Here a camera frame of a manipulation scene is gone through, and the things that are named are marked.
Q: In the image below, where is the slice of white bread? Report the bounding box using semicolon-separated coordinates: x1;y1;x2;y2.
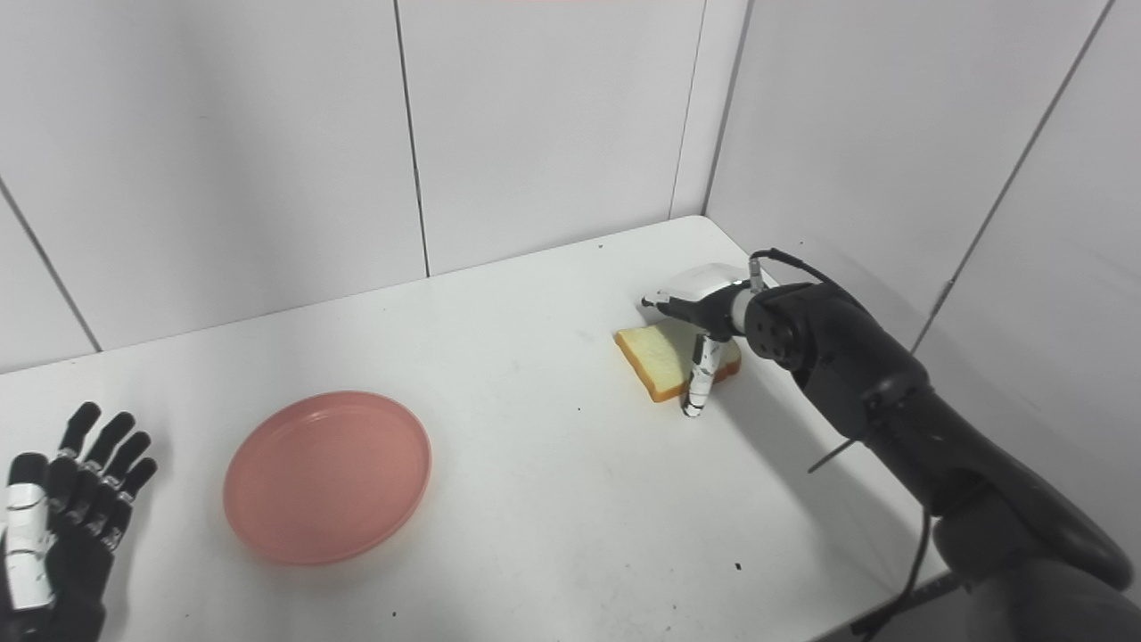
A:
613;319;743;404

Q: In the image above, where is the pink round plate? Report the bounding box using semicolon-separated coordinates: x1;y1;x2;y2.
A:
223;391;433;566

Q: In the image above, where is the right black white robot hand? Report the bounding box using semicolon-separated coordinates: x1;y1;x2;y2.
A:
641;262;754;418

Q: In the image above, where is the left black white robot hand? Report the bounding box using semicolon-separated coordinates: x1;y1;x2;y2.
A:
0;401;159;642

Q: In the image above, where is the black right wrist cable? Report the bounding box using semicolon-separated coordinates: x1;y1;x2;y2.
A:
747;248;964;639

